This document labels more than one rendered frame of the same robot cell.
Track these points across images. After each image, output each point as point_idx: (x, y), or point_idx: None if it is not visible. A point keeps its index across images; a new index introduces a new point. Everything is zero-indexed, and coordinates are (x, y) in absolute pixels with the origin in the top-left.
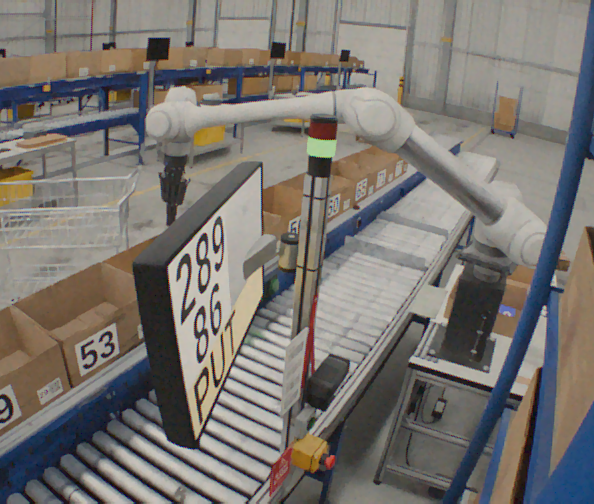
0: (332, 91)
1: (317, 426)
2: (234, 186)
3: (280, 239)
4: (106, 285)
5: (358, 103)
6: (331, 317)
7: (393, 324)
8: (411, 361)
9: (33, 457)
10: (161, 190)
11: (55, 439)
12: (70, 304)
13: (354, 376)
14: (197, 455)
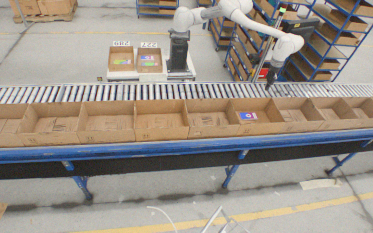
0: (237, 8)
1: (238, 82)
2: (299, 20)
3: None
4: None
5: (251, 3)
6: (191, 97)
7: (178, 82)
8: (195, 74)
9: None
10: (274, 82)
11: None
12: (296, 129)
13: (214, 82)
14: (269, 95)
